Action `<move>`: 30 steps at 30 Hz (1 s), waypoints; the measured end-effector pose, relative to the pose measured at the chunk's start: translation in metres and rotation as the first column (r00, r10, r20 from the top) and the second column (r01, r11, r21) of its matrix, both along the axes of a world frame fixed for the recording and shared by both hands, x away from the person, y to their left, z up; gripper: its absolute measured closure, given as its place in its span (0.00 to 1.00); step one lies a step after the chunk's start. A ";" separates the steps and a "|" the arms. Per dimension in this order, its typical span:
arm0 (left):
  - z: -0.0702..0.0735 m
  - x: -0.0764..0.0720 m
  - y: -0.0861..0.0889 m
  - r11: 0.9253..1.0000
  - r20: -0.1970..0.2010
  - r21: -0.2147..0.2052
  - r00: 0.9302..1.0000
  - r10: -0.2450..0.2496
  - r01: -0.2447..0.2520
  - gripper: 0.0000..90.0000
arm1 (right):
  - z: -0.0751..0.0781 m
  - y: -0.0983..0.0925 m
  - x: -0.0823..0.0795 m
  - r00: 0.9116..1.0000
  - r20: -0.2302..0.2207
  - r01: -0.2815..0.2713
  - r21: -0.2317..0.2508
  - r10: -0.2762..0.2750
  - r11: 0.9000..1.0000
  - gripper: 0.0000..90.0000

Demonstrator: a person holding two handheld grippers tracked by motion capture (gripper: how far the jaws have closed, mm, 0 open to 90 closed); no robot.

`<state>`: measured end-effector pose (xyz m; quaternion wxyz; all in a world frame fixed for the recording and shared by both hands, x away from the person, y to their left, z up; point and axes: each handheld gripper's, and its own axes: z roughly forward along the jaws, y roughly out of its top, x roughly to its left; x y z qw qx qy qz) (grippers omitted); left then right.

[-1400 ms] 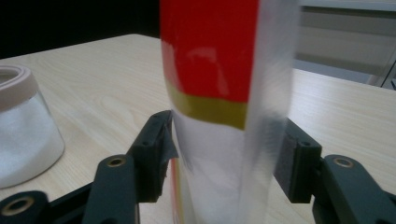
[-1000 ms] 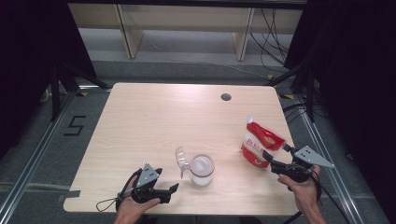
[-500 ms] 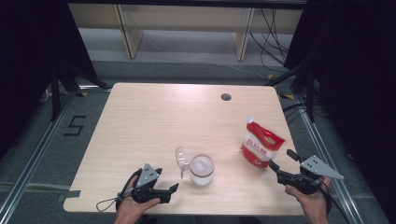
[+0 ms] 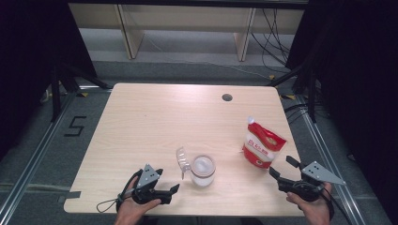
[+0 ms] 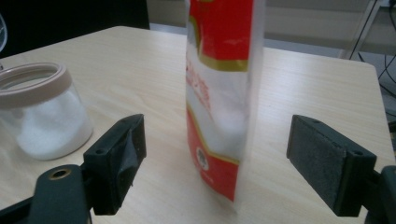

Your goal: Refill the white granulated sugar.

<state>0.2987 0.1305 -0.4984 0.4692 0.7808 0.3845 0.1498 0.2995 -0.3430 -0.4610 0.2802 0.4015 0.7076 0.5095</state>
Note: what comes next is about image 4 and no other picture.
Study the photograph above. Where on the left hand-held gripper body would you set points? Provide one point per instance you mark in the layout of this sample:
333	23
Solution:
147	178

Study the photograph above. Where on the aluminium floor rail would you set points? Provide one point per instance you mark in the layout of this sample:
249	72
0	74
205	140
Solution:
39	150
322	146

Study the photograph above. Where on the light wooden shelf unit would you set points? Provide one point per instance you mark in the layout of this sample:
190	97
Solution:
187	17

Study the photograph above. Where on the red and white sugar pouch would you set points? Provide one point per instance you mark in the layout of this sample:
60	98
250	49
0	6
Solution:
263	146

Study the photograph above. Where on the yellow black tape piece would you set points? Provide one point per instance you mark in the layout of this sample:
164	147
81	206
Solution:
288	97

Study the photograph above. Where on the clear glass pitcher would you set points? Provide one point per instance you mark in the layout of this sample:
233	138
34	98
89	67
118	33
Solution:
202	172

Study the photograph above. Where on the black metal stand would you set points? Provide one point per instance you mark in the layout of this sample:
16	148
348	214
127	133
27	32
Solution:
312	100
56	93

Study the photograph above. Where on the dark curtain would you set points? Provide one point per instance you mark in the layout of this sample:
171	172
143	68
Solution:
359	62
25	47

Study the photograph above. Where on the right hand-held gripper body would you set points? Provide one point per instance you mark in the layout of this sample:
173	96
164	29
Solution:
316	175

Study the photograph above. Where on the person's left hand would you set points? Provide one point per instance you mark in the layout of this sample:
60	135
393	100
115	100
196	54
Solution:
131	210

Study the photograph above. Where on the person's right hand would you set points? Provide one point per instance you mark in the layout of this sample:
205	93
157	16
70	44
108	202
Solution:
316	212

